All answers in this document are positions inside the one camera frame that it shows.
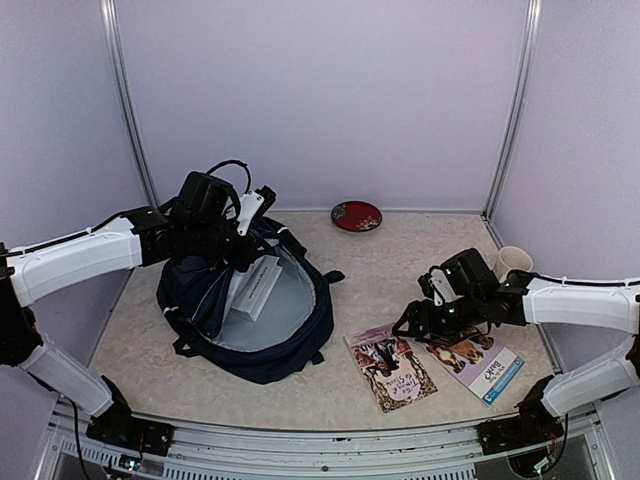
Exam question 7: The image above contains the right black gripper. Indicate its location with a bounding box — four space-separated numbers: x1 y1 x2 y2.
393 291 486 348

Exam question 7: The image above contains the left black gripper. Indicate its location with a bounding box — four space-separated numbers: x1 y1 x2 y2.
187 215 271 272

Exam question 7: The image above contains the white coffee cover book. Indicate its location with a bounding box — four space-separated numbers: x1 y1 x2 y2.
224 255 283 322

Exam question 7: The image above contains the pink magazine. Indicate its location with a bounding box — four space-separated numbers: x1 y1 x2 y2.
343 324 438 413

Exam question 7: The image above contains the navy blue backpack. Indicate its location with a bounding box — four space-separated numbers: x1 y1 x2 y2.
156 217 344 385

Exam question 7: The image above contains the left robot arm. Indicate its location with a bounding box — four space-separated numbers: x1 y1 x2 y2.
1 171 276 451

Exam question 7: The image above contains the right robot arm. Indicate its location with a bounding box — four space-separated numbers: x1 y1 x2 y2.
392 248 639 455

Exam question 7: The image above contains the dog cover booklet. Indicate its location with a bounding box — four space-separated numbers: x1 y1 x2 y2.
425 333 525 406

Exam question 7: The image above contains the beige ceramic mug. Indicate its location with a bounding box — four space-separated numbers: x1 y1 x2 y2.
493 246 533 280

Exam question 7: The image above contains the red floral round dish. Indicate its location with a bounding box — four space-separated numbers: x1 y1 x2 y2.
330 200 383 233

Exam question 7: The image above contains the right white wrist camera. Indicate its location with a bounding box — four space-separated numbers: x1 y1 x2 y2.
418 265 453 306

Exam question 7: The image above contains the front aluminium rail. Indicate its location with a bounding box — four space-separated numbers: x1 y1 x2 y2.
30 400 618 479

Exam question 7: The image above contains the left aluminium frame post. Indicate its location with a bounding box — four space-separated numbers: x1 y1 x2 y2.
99 0 159 207

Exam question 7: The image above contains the aluminium frame post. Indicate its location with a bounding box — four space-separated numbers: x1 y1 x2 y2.
99 0 159 207
482 0 543 223

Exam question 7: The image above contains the right aluminium frame post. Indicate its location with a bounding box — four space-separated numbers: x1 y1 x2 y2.
482 0 543 223

